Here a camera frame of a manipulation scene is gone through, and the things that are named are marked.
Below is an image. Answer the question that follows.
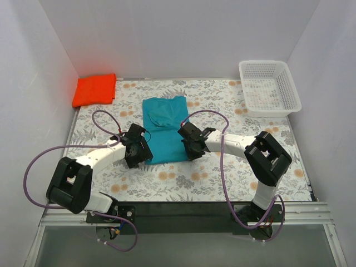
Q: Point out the purple cable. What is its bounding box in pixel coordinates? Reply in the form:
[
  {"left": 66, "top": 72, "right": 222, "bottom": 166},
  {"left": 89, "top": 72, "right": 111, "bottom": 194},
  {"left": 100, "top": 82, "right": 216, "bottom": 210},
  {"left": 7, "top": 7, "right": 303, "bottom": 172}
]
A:
[
  {"left": 23, "top": 110, "right": 139, "bottom": 253},
  {"left": 180, "top": 110, "right": 286, "bottom": 243}
]

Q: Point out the folded orange t shirt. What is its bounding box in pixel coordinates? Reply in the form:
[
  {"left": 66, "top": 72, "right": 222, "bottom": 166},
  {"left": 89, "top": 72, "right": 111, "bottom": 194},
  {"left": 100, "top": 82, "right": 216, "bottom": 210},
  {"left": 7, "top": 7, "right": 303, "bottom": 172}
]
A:
[{"left": 72, "top": 73, "right": 116, "bottom": 108}]

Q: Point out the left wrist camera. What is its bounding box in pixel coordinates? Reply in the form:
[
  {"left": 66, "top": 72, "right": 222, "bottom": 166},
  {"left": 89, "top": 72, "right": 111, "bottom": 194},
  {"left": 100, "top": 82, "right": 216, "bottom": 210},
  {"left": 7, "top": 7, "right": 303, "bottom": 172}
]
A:
[{"left": 125, "top": 123, "right": 146, "bottom": 143}]

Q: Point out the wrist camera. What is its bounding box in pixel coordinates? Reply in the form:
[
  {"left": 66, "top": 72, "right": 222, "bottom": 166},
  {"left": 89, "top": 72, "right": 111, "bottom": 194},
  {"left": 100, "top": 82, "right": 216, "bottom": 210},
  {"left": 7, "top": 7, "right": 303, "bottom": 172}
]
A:
[
  {"left": 178, "top": 122, "right": 202, "bottom": 141},
  {"left": 125, "top": 123, "right": 146, "bottom": 143}
]

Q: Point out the floral patterned table mat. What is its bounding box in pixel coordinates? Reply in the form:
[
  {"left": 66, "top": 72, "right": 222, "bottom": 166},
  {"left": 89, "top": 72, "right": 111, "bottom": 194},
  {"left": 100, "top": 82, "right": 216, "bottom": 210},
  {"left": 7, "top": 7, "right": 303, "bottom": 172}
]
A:
[{"left": 66, "top": 80, "right": 312, "bottom": 201}]

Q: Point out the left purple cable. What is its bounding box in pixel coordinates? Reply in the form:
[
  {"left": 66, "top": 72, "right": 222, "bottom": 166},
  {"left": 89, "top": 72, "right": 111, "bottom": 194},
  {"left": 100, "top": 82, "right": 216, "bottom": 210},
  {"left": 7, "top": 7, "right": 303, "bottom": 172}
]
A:
[{"left": 23, "top": 110, "right": 139, "bottom": 253}]

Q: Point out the teal t shirt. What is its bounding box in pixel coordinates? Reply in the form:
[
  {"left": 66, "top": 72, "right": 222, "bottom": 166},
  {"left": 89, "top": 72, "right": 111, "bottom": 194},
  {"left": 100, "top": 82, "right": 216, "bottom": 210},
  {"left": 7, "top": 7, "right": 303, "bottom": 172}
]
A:
[{"left": 142, "top": 96, "right": 189, "bottom": 165}]

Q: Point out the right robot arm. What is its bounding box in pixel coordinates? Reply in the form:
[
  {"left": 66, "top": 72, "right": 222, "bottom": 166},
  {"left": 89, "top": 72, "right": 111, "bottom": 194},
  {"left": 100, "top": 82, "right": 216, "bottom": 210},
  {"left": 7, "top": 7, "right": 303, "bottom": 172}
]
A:
[{"left": 178, "top": 128, "right": 292, "bottom": 221}]

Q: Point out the white plastic basket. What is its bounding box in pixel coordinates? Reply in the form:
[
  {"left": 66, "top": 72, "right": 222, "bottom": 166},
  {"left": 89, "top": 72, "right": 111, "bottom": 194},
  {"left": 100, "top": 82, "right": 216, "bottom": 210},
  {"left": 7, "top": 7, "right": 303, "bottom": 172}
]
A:
[{"left": 239, "top": 60, "right": 301, "bottom": 117}]

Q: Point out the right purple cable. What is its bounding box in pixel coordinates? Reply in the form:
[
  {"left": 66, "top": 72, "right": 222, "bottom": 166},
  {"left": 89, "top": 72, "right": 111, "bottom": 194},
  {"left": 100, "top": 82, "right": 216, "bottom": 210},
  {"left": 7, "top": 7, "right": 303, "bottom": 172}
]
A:
[{"left": 180, "top": 110, "right": 286, "bottom": 243}]

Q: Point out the aluminium frame rail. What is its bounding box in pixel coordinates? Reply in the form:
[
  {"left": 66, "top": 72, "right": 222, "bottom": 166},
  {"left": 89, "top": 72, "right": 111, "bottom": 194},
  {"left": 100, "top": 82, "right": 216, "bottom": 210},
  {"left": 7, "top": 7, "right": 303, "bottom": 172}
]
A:
[{"left": 39, "top": 209, "right": 87, "bottom": 226}]

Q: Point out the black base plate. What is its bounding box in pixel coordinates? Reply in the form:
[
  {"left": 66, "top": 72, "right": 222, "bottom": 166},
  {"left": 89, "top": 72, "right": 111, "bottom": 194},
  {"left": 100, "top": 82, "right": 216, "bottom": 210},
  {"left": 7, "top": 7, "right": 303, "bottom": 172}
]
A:
[{"left": 86, "top": 202, "right": 283, "bottom": 235}]

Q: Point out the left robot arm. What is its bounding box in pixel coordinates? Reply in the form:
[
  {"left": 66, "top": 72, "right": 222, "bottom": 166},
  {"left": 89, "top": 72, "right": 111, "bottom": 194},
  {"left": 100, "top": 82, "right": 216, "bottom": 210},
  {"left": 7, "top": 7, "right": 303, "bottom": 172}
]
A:
[{"left": 46, "top": 139, "right": 153, "bottom": 223}]

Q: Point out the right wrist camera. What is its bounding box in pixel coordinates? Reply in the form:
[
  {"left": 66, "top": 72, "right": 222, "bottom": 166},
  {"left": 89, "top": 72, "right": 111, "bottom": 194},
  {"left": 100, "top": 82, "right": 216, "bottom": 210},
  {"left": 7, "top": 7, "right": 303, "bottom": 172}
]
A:
[{"left": 178, "top": 122, "right": 202, "bottom": 141}]

